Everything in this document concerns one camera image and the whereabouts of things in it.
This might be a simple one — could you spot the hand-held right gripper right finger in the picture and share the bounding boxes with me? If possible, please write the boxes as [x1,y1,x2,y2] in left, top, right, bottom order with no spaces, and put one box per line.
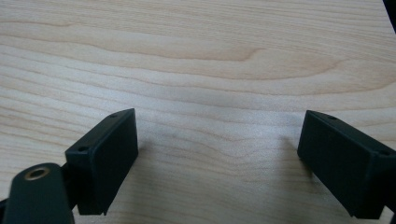
[296,109,396,220]

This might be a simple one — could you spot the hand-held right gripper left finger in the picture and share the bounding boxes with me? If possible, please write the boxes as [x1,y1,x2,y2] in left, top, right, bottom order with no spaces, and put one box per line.
[64,107,139,217]

